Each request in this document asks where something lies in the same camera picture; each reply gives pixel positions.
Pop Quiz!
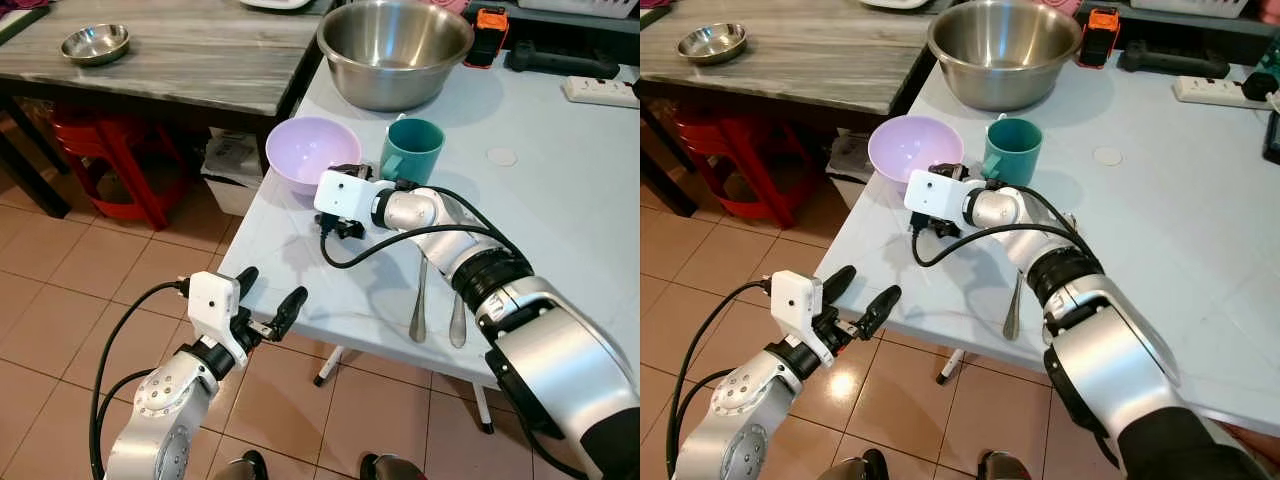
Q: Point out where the lilac plastic bowl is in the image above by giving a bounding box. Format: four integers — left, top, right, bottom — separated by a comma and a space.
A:
867, 115, 965, 196
265, 116, 363, 198

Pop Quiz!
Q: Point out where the small shallow steel bowl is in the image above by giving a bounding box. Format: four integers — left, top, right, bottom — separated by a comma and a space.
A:
60, 23, 131, 67
677, 22, 748, 66

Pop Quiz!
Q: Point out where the teal plastic mug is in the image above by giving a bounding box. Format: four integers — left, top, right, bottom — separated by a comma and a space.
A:
380, 114, 446, 186
982, 114, 1046, 188

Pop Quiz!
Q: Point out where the white plastic bin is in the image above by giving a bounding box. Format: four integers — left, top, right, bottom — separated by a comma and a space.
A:
200, 130, 266, 216
825, 130, 881, 211

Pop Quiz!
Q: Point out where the large stainless steel bowl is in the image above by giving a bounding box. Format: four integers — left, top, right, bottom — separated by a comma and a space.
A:
927, 0, 1084, 112
317, 0, 475, 112

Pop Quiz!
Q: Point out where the black robot left foot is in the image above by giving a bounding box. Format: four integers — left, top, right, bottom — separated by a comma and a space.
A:
213, 450, 269, 480
835, 448, 891, 480

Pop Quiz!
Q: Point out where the black robot foot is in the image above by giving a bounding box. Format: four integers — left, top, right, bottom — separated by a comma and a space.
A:
978, 450, 1046, 480
360, 452, 426, 480
213, 450, 269, 480
835, 448, 891, 480

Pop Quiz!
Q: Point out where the red plastic stool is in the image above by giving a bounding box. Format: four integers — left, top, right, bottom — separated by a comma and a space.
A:
50, 105, 206, 231
670, 100, 831, 229

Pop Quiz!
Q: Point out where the black robot right foot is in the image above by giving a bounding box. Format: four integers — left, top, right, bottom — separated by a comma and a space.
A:
978, 450, 1046, 480
360, 452, 426, 480

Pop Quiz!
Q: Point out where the orange black battery pack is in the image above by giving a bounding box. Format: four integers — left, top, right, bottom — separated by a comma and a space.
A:
1077, 7, 1121, 69
465, 7, 510, 69

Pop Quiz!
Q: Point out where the black table leg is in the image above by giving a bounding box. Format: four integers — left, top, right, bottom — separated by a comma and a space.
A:
0, 95, 71, 219
640, 95, 701, 216

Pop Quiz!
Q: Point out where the white power strip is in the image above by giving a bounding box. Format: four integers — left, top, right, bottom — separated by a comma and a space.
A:
1172, 76, 1263, 109
562, 76, 641, 109

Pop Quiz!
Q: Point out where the black power plug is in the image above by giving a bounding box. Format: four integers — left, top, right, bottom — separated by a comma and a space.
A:
1242, 70, 1280, 107

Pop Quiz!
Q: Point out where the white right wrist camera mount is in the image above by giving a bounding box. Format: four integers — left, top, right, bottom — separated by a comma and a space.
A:
313, 168, 383, 223
904, 167, 971, 221

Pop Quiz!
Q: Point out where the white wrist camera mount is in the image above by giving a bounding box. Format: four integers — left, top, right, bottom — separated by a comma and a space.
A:
904, 167, 971, 221
770, 270, 836, 363
313, 168, 383, 223
188, 270, 249, 369

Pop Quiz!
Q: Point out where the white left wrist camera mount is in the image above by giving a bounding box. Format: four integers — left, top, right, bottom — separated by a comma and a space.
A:
770, 270, 836, 363
188, 270, 249, 369

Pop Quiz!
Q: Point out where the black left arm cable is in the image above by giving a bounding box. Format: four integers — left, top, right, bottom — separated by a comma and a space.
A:
665, 280, 773, 480
88, 280, 193, 480

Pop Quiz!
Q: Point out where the black tool handle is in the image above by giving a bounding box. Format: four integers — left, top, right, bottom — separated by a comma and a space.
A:
1117, 40, 1231, 79
505, 40, 621, 79

